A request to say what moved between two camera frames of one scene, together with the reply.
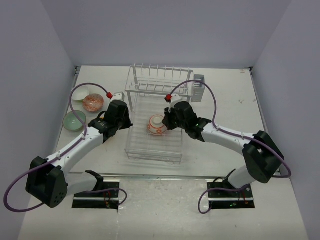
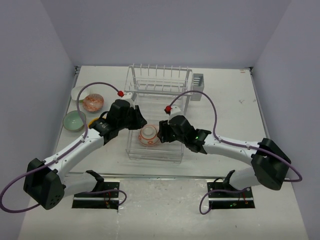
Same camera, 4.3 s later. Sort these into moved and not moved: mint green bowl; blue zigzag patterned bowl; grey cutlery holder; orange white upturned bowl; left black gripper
Moved: orange white upturned bowl; left black gripper
Not moved: mint green bowl; grey cutlery holder; blue zigzag patterned bowl
